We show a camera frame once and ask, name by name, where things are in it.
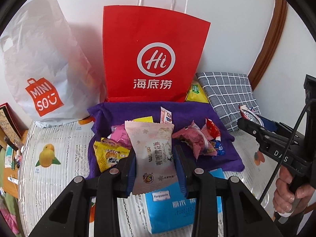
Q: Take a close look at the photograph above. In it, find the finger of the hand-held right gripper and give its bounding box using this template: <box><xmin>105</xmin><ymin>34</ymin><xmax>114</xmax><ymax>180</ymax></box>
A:
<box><xmin>260</xmin><ymin>120</ymin><xmax>282</xmax><ymax>134</ymax></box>
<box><xmin>237</xmin><ymin>117</ymin><xmax>268</xmax><ymax>151</ymax></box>

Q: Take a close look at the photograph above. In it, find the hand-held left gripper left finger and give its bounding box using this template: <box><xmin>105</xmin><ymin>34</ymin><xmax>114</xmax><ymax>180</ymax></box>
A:
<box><xmin>28</xmin><ymin>150</ymin><xmax>137</xmax><ymax>237</ymax></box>

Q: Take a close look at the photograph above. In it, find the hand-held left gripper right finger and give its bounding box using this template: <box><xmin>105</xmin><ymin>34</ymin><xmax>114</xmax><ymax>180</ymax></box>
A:
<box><xmin>175</xmin><ymin>145</ymin><xmax>284</xmax><ymax>237</ymax></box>

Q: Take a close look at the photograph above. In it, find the white red snack packet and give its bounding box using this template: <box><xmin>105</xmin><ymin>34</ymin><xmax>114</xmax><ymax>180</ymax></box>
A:
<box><xmin>238</xmin><ymin>104</ymin><xmax>264</xmax><ymax>126</ymax></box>

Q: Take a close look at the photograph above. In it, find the purple towel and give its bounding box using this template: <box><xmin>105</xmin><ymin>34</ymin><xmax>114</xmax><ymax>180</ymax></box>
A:
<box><xmin>87</xmin><ymin>100</ymin><xmax>245</xmax><ymax>179</ymax></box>

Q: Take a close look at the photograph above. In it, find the person's right hand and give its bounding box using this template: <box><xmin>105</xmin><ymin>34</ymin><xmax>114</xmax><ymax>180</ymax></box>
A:
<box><xmin>273</xmin><ymin>164</ymin><xmax>316</xmax><ymax>219</ymax></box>

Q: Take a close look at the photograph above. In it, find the blue tissue pack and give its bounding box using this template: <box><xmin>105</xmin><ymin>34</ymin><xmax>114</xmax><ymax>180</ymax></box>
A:
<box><xmin>144</xmin><ymin>168</ymin><xmax>225</xmax><ymax>235</ymax></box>

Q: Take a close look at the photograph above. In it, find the small blue snack packet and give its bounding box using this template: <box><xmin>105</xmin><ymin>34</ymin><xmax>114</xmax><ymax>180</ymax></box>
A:
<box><xmin>212</xmin><ymin>139</ymin><xmax>226</xmax><ymax>156</ymax></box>

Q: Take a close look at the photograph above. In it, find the magenta snack packet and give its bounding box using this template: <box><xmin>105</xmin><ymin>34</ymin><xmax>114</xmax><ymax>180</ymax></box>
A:
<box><xmin>107</xmin><ymin>125</ymin><xmax>132</xmax><ymax>149</ymax></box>

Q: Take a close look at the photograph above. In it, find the grey checked folded cloth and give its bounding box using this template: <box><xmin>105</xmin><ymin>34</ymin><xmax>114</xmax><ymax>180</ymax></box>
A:
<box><xmin>196</xmin><ymin>72</ymin><xmax>261</xmax><ymax>132</ymax></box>

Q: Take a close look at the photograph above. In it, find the thin yellow snack packet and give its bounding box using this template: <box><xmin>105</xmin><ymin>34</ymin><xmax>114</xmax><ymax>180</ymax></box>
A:
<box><xmin>133</xmin><ymin>116</ymin><xmax>153</xmax><ymax>124</ymax></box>

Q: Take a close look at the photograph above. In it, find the yellow green snack packet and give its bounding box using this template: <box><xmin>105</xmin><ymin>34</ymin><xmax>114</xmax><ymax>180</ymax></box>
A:
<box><xmin>185</xmin><ymin>84</ymin><xmax>210</xmax><ymax>103</ymax></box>

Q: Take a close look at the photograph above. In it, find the patterned box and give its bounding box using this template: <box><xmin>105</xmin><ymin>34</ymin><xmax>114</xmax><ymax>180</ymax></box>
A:
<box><xmin>0</xmin><ymin>102</ymin><xmax>29</xmax><ymax>145</ymax></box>

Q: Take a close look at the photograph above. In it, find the white plastic bag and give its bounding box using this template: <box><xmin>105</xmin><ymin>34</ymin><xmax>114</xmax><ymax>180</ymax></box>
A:
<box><xmin>0</xmin><ymin>0</ymin><xmax>106</xmax><ymax>129</ymax></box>

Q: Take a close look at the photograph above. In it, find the red paper bag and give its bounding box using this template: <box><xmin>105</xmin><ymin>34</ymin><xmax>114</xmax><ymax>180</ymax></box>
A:
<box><xmin>103</xmin><ymin>0</ymin><xmax>211</xmax><ymax>103</ymax></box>

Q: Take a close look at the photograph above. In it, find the brown wooden door frame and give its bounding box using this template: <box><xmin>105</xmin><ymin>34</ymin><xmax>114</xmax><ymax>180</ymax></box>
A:
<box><xmin>247</xmin><ymin>0</ymin><xmax>288</xmax><ymax>87</ymax></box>

